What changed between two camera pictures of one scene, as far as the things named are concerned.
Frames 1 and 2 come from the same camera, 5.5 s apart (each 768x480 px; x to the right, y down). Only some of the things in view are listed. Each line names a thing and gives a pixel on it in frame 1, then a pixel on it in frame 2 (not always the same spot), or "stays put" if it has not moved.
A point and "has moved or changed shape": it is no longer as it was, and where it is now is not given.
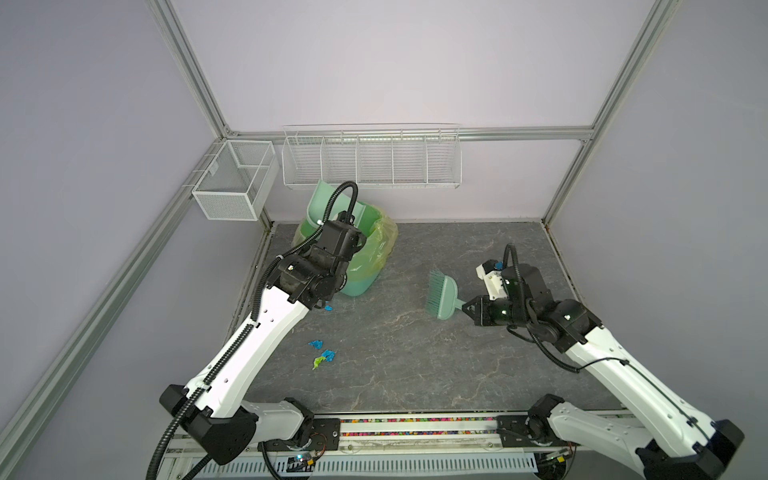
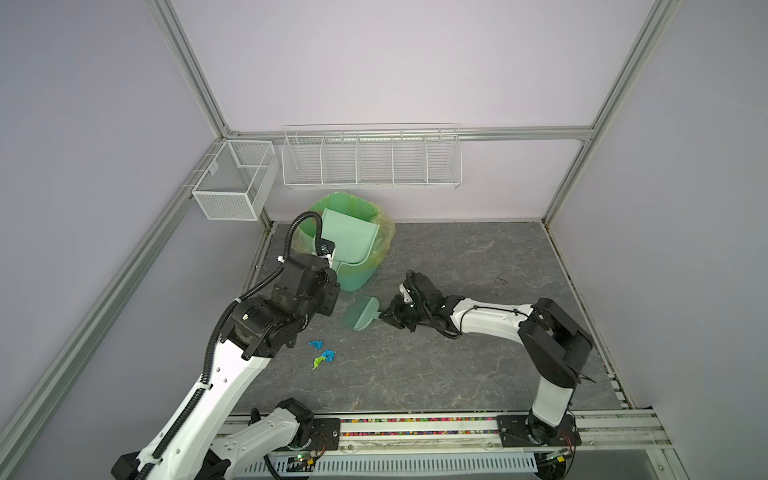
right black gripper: [480, 314] → [394, 315]
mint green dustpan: [321, 204] has moved or changed shape
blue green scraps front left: [328, 355] stays put
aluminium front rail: [418, 434] stays put
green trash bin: [363, 268] stays put
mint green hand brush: [442, 295] has moved or changed shape
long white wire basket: [373, 156] stays put
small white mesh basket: [238, 181] stays put
